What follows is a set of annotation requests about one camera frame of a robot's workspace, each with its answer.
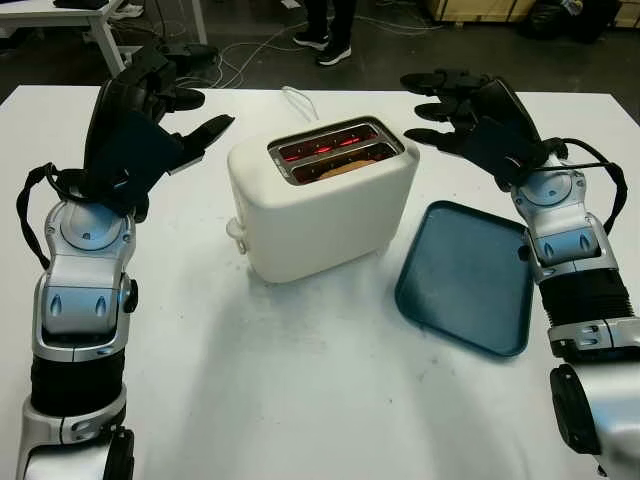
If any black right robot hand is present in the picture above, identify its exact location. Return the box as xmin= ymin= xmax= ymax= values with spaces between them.
xmin=399 ymin=69 xmax=542 ymax=191

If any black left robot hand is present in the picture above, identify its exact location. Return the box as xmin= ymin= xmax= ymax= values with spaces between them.
xmin=82 ymin=42 xmax=236 ymax=176

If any brown toast slice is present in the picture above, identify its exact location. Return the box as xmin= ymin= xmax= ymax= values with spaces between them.
xmin=317 ymin=159 xmax=374 ymax=181

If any person in dark trousers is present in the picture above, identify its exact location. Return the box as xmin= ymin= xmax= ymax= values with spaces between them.
xmin=292 ymin=0 xmax=357 ymax=67

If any white two-slot toaster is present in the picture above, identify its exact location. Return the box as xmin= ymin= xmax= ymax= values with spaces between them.
xmin=226 ymin=115 xmax=420 ymax=285

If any white desk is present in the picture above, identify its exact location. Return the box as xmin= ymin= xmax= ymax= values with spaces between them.
xmin=0 ymin=0 xmax=209 ymax=76

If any white sneaker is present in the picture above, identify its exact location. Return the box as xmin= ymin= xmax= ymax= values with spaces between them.
xmin=109 ymin=1 xmax=146 ymax=20

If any black bag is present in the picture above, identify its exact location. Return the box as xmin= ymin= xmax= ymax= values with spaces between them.
xmin=517 ymin=0 xmax=627 ymax=44

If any dark blue plastic tray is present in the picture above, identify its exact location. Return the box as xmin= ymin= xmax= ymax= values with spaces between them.
xmin=393 ymin=200 xmax=535 ymax=359

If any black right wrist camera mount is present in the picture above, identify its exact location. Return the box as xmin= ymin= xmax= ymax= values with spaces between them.
xmin=469 ymin=119 xmax=541 ymax=176

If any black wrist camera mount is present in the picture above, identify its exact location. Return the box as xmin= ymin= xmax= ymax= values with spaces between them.
xmin=469 ymin=119 xmax=541 ymax=176
xmin=85 ymin=109 xmax=184 ymax=214

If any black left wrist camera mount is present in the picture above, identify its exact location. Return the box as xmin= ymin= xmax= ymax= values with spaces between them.
xmin=85 ymin=109 xmax=184 ymax=214

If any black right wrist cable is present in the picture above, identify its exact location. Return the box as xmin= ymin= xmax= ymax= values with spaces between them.
xmin=547 ymin=137 xmax=629 ymax=236

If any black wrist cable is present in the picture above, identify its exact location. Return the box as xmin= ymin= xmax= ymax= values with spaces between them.
xmin=547 ymin=137 xmax=629 ymax=236
xmin=16 ymin=162 xmax=67 ymax=271

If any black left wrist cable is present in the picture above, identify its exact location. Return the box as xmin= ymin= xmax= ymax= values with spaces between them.
xmin=16 ymin=162 xmax=67 ymax=271

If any white toaster power cord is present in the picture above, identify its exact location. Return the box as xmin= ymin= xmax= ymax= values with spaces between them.
xmin=281 ymin=85 xmax=319 ymax=123

